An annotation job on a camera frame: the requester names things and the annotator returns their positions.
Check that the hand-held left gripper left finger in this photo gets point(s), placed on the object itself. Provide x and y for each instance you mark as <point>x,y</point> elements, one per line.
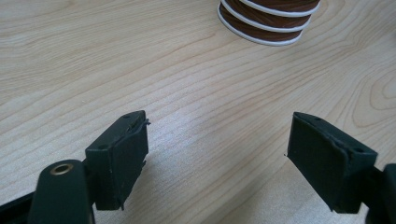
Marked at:
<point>121,161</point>

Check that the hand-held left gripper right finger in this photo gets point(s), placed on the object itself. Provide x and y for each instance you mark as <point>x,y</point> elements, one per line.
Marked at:
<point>327,161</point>

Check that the brown white-rimmed stacked cups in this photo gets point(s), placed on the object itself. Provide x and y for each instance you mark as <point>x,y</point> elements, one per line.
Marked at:
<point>267,18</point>

